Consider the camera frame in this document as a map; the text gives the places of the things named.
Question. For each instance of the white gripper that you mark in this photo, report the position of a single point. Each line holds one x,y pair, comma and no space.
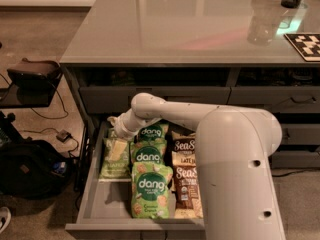
123,129

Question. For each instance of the green jalapeno chip bag front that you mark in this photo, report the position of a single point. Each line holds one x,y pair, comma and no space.
114,169

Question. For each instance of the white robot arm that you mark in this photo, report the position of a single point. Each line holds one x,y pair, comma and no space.
233,145

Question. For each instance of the green dang bag middle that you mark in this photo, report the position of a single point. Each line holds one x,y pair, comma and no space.
148,151

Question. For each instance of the green dang bag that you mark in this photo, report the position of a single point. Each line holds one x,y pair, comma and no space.
150,190
154,132
148,151

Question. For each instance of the green dang bag rear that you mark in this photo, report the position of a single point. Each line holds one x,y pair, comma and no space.
154,132

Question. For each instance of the green dang bag front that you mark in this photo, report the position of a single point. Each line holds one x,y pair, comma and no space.
150,190

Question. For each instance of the grey top left drawer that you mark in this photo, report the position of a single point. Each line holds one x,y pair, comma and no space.
117,99

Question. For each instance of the brown sea salt bag rear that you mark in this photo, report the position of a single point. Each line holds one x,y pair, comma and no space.
183,143

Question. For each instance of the brown sea salt bag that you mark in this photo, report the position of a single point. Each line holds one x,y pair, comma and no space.
183,143
186,187

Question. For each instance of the open grey middle drawer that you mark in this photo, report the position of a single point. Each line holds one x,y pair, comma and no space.
105,210

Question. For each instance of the brown sea salt bag front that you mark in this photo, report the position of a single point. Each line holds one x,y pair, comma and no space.
186,187

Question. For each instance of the grey bottom right drawer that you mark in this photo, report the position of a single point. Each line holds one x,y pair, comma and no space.
295,160

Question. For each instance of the grey top right drawer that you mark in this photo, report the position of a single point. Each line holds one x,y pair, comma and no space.
277,99

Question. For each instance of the grey middle right drawer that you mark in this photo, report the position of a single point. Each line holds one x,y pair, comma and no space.
301,134

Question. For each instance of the black power adapter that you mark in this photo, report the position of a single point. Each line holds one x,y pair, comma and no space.
63,136

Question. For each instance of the black backpack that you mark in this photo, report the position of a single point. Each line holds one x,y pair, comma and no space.
33,170

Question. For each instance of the black side table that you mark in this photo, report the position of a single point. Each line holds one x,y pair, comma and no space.
15,97

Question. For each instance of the white shoe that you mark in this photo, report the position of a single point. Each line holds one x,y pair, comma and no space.
5,218

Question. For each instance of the grey cabinet with glass top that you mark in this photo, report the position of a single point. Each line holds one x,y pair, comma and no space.
220,43

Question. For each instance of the black white fiducial marker board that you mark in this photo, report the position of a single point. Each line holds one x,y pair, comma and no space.
306,44

